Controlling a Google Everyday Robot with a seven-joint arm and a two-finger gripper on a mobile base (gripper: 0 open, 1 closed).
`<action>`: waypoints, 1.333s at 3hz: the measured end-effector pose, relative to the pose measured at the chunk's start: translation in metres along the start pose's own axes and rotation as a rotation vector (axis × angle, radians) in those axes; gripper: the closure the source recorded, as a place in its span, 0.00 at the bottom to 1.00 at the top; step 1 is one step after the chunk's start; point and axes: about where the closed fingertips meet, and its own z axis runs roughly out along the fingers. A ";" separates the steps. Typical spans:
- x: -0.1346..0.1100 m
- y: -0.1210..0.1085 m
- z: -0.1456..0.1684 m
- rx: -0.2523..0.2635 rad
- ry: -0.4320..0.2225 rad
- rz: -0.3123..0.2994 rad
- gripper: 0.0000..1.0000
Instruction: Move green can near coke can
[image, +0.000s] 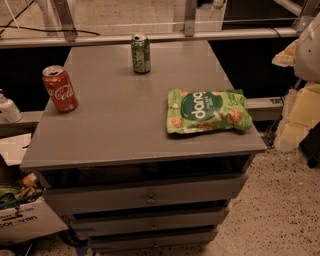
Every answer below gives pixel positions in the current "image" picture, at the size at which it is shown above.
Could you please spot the white cardboard box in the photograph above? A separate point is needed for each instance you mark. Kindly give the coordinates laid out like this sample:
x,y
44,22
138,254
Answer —
x,y
28,221

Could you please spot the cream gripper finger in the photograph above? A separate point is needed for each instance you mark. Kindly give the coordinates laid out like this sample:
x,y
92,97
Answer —
x,y
285,58

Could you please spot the metal frame rail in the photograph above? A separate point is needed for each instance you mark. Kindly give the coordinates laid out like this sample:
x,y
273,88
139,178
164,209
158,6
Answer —
x,y
233,34

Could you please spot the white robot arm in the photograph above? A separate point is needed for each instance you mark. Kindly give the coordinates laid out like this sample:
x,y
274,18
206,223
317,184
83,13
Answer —
x,y
303,54

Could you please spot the red coke can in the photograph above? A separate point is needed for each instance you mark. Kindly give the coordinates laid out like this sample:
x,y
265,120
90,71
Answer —
x,y
59,88

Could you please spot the green soda can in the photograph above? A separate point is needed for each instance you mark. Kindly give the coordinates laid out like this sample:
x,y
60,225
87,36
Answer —
x,y
140,49

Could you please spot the grey drawer cabinet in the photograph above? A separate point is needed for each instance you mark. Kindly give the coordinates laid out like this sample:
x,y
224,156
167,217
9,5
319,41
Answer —
x,y
112,171

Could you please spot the white spray bottle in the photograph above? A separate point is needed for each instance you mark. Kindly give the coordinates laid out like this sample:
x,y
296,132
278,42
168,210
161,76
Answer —
x,y
9,109

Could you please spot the green chips bag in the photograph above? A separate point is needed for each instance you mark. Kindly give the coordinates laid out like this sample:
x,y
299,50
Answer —
x,y
203,111

